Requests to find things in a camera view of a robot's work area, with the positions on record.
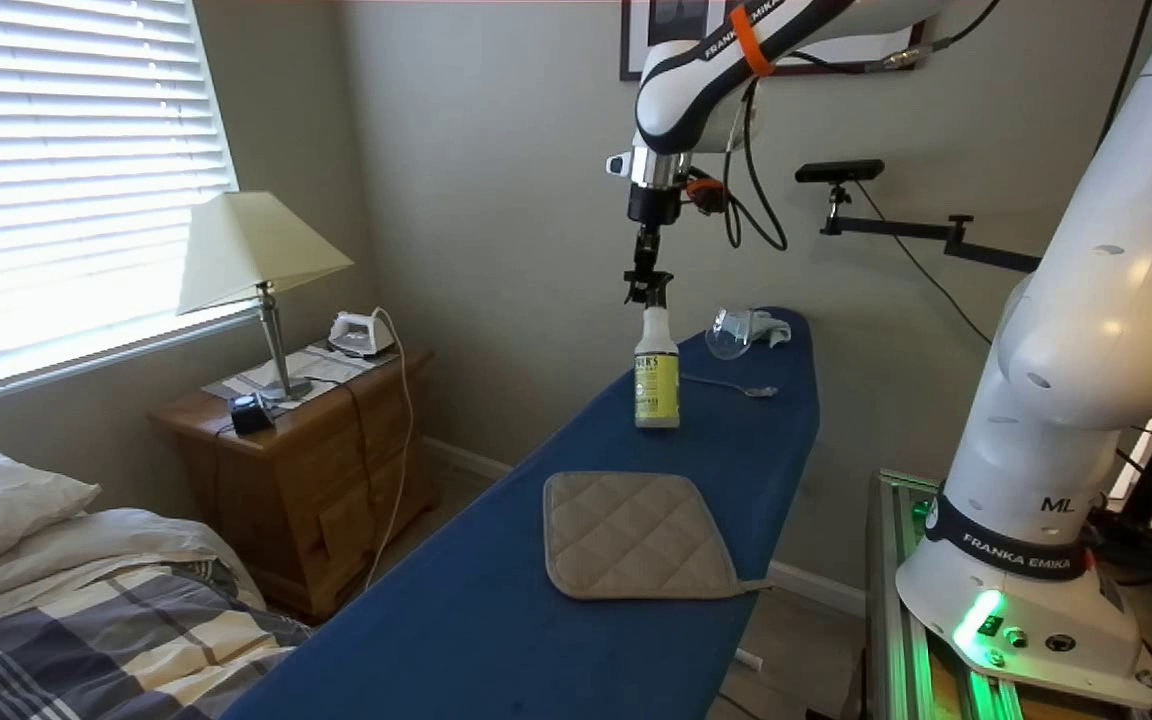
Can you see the small black box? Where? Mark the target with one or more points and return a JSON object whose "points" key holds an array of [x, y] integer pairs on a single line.
{"points": [[250, 413]]}

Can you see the blue ironing board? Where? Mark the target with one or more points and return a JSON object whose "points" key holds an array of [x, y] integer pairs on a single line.
{"points": [[468, 624]]}

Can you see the clear plastic cup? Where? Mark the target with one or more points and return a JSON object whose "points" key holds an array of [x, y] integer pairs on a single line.
{"points": [[728, 337]]}

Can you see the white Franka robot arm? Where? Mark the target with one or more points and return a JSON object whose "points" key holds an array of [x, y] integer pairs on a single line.
{"points": [[1096, 306]]}

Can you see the white clothes iron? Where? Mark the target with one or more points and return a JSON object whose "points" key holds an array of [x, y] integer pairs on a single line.
{"points": [[361, 332]]}

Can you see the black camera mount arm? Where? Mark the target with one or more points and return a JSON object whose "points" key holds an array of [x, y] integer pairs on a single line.
{"points": [[908, 229]]}

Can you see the aluminium robot stand frame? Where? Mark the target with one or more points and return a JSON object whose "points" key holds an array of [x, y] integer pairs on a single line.
{"points": [[897, 603]]}

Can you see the black framed wall picture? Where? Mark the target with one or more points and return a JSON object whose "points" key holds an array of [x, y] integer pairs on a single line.
{"points": [[663, 17]]}

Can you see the white bed sheet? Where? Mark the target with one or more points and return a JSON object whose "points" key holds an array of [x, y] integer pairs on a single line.
{"points": [[110, 547]]}

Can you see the white papers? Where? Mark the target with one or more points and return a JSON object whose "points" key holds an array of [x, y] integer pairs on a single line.
{"points": [[321, 365]]}

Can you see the white spray bottle yellow label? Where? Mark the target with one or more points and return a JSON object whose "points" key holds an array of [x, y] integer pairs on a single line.
{"points": [[656, 382]]}

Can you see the beige quilted pot holder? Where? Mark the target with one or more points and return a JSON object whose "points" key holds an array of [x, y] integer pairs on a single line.
{"points": [[639, 535]]}

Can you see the black exterior camera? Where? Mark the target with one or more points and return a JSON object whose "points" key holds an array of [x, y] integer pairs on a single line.
{"points": [[843, 170]]}

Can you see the silver metal spoon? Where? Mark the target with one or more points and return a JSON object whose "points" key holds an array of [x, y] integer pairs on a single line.
{"points": [[737, 390]]}

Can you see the cream shade table lamp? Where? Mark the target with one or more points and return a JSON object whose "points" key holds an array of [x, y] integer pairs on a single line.
{"points": [[256, 243]]}

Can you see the plaid bed blanket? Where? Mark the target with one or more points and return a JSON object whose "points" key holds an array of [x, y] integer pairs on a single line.
{"points": [[110, 654]]}

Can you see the wooden nightstand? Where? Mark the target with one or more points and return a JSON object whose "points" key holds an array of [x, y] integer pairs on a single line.
{"points": [[296, 492]]}

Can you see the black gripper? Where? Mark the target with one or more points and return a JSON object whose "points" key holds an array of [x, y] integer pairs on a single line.
{"points": [[654, 203]]}

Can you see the white window blinds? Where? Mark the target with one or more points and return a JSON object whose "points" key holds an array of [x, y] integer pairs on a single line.
{"points": [[71, 172]]}

